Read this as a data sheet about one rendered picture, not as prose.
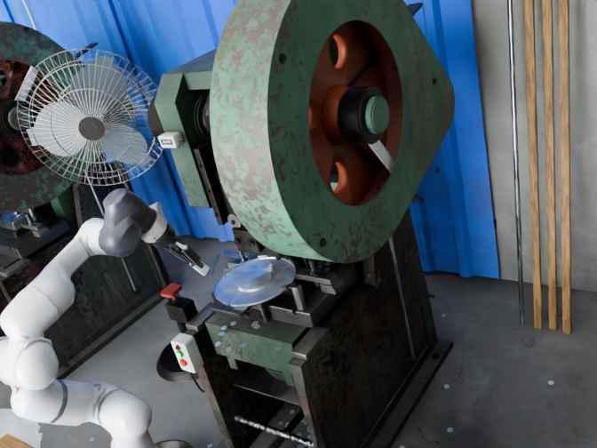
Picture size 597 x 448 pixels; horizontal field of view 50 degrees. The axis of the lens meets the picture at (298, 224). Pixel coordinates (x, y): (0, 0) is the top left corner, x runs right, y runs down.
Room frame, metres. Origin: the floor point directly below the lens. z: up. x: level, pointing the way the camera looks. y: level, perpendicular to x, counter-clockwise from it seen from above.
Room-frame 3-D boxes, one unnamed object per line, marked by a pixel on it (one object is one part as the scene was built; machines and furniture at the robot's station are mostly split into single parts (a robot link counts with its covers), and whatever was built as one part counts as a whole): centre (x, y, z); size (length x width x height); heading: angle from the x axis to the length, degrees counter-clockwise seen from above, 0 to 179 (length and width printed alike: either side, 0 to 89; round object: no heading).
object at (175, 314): (2.02, 0.50, 0.62); 0.10 x 0.06 x 0.20; 49
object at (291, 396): (1.99, 0.10, 0.31); 0.43 x 0.42 x 0.01; 49
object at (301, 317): (1.99, 0.11, 0.68); 0.45 x 0.30 x 0.06; 49
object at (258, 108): (1.85, -0.21, 1.33); 1.03 x 0.28 x 0.82; 139
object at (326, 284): (1.88, -0.02, 0.76); 0.17 x 0.06 x 0.10; 49
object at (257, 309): (1.86, 0.23, 0.72); 0.25 x 0.14 x 0.14; 139
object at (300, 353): (1.92, -0.18, 0.45); 0.92 x 0.12 x 0.90; 139
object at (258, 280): (1.89, 0.19, 0.78); 0.29 x 0.29 x 0.01
